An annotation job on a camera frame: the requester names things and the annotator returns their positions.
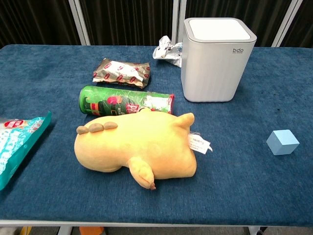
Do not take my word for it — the white plastic bin lid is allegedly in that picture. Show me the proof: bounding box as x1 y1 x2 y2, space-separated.
188 18 253 42

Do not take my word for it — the small light blue cube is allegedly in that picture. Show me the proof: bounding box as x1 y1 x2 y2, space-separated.
266 130 300 156

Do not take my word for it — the green chips tube can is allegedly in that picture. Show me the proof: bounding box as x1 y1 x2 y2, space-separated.
78 85 176 116

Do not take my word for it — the white bdo trash bin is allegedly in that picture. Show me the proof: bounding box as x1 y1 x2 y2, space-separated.
180 17 258 103

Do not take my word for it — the yellow plush pig toy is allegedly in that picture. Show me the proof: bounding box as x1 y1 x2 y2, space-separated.
74 107 213 191

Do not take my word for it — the silver red snack packet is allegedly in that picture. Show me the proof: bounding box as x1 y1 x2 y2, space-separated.
92 58 151 89

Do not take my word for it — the crumpled white paper wrapper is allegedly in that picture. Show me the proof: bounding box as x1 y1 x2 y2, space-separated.
153 35 183 68

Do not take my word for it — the black pleated curtain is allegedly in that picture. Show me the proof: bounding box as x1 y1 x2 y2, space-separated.
0 0 313 49

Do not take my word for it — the dark blue table cloth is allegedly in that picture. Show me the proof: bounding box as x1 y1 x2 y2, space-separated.
0 44 313 226

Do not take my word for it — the orange object under table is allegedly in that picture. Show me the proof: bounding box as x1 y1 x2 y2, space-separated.
79 226 105 235

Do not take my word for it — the teal snack bag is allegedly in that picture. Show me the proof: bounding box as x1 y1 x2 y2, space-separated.
0 110 52 191

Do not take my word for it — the white metal frame post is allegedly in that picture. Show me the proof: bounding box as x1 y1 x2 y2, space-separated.
68 0 91 46
271 0 307 47
171 0 187 44

